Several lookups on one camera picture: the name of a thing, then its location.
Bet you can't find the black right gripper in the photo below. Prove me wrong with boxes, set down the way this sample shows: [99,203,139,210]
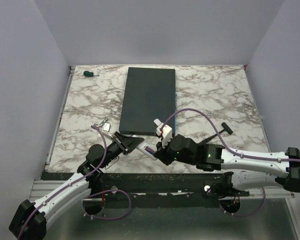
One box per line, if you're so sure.
[153,135,196,166]

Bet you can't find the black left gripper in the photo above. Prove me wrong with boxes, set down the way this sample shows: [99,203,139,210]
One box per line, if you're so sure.
[99,131,144,169]

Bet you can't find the white remote control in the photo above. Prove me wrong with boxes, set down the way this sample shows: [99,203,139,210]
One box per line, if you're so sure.
[136,141,157,161]

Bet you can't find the white battery compartment cover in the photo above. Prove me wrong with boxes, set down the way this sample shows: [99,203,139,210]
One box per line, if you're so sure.
[153,118,163,127]

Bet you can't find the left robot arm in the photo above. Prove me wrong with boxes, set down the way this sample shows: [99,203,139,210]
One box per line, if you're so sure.
[8,132,144,240]

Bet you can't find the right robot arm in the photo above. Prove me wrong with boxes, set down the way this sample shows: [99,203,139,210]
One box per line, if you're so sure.
[154,134,300,196]

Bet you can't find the black plastic clip part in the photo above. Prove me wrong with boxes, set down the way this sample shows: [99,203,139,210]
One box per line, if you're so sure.
[201,122,233,144]

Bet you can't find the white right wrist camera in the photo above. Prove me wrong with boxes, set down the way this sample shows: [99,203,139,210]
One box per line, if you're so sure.
[155,122,173,149]

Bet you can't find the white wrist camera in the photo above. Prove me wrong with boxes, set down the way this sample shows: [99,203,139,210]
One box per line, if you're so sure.
[155,122,173,149]
[101,122,112,139]

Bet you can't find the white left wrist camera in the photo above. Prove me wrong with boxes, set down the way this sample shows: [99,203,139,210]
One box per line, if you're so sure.
[101,122,112,139]

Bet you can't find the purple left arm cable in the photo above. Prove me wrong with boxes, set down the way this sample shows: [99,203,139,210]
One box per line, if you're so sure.
[16,124,132,240]

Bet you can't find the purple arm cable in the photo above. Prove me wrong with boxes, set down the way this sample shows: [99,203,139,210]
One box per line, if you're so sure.
[16,124,132,240]
[157,107,300,218]

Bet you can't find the silver metal bracket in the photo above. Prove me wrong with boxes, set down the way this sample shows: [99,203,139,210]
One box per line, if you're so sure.
[97,117,109,128]

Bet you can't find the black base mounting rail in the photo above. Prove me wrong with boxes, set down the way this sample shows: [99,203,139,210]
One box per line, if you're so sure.
[39,171,256,210]

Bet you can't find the dark network switch box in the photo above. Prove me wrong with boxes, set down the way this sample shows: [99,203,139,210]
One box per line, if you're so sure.
[119,67,177,136]

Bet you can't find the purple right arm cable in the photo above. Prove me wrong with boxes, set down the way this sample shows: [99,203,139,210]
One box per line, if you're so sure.
[157,107,300,218]

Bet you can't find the green handled screwdriver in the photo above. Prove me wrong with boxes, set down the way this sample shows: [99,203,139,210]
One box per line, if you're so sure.
[83,70,99,78]

